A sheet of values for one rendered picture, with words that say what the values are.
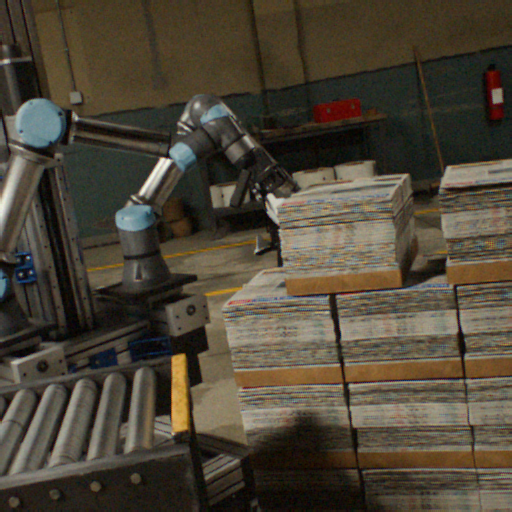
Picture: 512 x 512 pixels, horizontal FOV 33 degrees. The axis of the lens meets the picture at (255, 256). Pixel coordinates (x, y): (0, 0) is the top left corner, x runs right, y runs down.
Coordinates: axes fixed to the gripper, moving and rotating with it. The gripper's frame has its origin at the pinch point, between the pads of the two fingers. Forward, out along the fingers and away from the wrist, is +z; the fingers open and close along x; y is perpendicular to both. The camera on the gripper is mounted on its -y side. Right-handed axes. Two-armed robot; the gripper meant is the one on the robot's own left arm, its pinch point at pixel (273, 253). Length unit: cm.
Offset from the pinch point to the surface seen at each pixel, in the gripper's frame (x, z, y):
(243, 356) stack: -0.1, 44.7, -16.7
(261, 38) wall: -139, -593, 92
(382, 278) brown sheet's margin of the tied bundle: 38, 46, 1
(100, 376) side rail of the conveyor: -20, 84, -6
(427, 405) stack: 45, 47, -31
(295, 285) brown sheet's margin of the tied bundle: 16.4, 45.1, 0.8
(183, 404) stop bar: 8, 108, -4
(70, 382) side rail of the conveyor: -26, 86, -6
